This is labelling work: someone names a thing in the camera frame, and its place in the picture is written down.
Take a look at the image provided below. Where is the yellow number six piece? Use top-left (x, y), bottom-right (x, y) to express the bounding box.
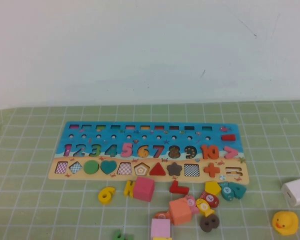
top-left (97, 186), bottom-right (116, 205)

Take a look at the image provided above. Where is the pink number five piece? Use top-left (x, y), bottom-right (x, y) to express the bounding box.
top-left (120, 142), bottom-right (134, 158)

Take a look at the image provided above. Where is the red triangle piece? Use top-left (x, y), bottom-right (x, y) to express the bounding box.
top-left (149, 161), bottom-right (168, 176)

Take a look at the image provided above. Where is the orange number ten piece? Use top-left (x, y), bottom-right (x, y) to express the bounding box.
top-left (201, 144), bottom-right (220, 160)

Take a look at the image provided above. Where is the number shape puzzle board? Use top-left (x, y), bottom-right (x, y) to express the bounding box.
top-left (47, 121), bottom-right (251, 185)

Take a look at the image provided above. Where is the yellow number one piece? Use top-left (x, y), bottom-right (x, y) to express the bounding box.
top-left (123, 180), bottom-right (136, 198)

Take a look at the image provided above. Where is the green circle piece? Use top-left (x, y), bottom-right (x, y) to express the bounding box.
top-left (83, 159), bottom-right (100, 175)

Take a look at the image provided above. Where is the red number seven piece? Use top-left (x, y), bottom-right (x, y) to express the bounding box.
top-left (169, 180), bottom-right (190, 195)

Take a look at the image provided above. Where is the orange plus sign piece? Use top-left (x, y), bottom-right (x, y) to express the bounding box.
top-left (203, 162), bottom-right (221, 178)

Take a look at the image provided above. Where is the pink greater-than sign piece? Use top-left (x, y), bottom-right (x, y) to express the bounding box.
top-left (223, 146), bottom-right (239, 160)

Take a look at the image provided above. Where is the yellow pentagon piece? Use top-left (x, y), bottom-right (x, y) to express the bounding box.
top-left (204, 180), bottom-right (223, 197)

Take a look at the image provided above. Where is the teal number four piece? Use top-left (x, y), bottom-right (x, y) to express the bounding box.
top-left (229, 182), bottom-right (248, 200)

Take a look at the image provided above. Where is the green number piece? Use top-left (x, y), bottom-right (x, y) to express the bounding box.
top-left (112, 229), bottom-right (135, 240)

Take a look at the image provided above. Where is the brown number eight piece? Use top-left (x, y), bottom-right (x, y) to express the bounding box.
top-left (199, 214), bottom-right (220, 233)

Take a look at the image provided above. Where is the magenta wooden cube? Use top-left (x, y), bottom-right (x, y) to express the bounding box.
top-left (132, 176), bottom-right (156, 202)

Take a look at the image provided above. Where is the pink wooden fish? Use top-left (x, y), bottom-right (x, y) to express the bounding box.
top-left (183, 194), bottom-right (200, 215)

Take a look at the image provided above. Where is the orange wooden cube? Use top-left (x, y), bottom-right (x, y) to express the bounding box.
top-left (168, 198), bottom-right (193, 226)

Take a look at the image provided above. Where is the orange wooden fish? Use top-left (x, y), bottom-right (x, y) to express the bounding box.
top-left (152, 211), bottom-right (172, 222)

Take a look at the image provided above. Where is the red wooden fish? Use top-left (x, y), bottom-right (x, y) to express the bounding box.
top-left (198, 190), bottom-right (220, 208)

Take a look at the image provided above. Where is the yellow wooden fish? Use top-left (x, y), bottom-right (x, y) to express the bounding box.
top-left (195, 197), bottom-right (215, 218)

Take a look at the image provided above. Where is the teal wooden fish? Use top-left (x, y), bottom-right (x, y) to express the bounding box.
top-left (218, 181), bottom-right (235, 202)

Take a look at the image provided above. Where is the light pink wooden cube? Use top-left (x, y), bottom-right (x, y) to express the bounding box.
top-left (150, 218), bottom-right (172, 238)

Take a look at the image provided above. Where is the green checkered tablecloth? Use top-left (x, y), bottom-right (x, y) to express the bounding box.
top-left (0, 99), bottom-right (300, 240)

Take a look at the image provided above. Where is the yellow rubber duck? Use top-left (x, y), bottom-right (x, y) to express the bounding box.
top-left (271, 210), bottom-right (300, 236)

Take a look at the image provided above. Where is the white USB wall charger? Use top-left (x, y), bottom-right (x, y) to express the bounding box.
top-left (281, 177), bottom-right (300, 207)

